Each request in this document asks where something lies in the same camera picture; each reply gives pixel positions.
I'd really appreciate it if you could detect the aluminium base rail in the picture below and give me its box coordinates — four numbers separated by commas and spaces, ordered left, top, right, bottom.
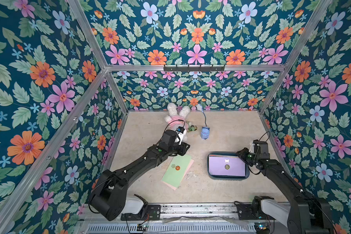
73, 201, 290, 234

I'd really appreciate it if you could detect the white plush bunny toy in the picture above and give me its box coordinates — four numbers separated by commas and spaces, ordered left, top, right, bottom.
164, 103, 191, 132

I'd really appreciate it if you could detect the black wall hook rail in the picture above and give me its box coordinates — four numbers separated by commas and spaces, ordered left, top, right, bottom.
163, 64, 225, 73

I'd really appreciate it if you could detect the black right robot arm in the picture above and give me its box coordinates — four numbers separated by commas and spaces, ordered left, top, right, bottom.
237, 140, 336, 234

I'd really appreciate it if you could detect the dark teal storage box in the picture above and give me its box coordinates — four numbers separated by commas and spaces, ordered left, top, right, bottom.
207, 151, 251, 181

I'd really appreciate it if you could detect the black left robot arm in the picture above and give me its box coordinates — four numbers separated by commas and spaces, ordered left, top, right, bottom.
88, 127, 190, 221

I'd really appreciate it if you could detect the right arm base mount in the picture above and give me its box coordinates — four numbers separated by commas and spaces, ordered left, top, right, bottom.
234, 196, 290, 221

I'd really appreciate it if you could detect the blue cat desk lamp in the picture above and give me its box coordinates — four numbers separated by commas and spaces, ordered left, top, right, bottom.
196, 104, 210, 140

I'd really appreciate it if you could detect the lilac purple envelope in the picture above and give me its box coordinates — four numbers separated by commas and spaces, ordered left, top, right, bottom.
208, 154, 247, 178

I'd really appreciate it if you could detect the small green flower toy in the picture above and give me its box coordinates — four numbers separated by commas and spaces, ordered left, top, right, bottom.
188, 125, 198, 132

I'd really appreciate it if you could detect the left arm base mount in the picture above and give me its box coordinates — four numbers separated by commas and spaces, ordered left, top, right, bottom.
121, 195, 161, 222

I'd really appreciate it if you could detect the light green envelope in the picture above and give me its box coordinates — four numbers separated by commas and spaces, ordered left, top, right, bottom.
161, 154, 193, 188

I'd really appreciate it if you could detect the pink envelope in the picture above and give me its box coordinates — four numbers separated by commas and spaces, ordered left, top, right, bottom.
166, 159, 195, 191

